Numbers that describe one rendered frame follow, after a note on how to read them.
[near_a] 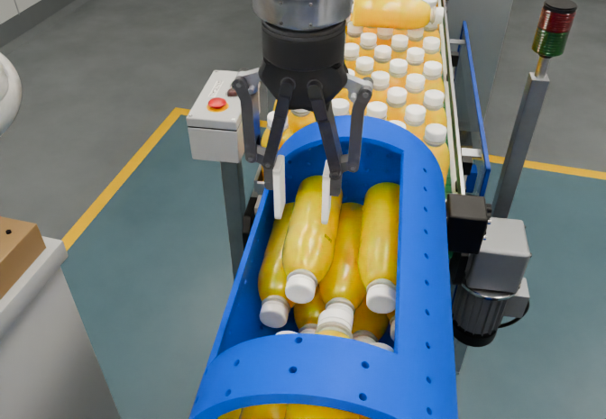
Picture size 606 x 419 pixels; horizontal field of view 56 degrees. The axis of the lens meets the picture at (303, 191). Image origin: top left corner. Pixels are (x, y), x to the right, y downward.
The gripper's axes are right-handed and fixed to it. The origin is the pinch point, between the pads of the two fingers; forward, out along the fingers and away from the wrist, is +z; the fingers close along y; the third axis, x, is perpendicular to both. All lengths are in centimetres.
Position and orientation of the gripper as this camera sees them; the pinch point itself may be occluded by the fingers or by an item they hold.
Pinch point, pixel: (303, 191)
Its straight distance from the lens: 62.8
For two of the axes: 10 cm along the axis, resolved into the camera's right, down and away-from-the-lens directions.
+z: 0.0, 7.7, 6.4
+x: 1.5, -6.3, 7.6
